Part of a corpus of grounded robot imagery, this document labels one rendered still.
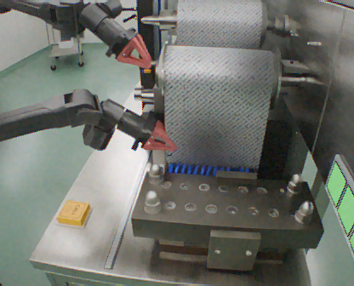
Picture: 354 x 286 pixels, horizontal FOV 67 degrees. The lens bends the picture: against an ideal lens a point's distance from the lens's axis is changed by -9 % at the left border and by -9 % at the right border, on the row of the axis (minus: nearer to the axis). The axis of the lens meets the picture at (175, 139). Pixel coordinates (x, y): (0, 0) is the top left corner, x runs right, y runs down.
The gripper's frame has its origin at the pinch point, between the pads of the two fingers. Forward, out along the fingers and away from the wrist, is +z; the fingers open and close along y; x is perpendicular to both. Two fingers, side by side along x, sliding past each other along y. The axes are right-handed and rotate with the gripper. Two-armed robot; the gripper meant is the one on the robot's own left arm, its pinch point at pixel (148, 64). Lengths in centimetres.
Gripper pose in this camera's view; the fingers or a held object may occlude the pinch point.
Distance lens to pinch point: 72.0
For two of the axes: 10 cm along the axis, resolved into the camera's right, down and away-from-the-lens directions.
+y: -1.5, 4.9, -8.6
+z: 7.6, 6.2, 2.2
